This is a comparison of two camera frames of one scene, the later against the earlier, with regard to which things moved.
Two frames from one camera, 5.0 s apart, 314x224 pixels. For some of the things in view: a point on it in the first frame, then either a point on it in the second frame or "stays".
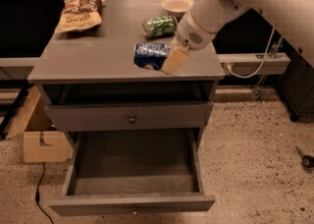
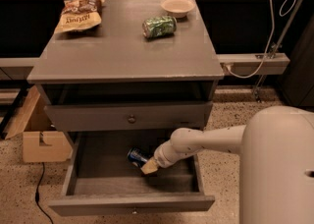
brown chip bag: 79,13 stays
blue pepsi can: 150,54 → 136,156
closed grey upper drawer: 131,116 stays
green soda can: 158,26 stays
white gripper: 190,33 → 161,156
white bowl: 178,5 stays
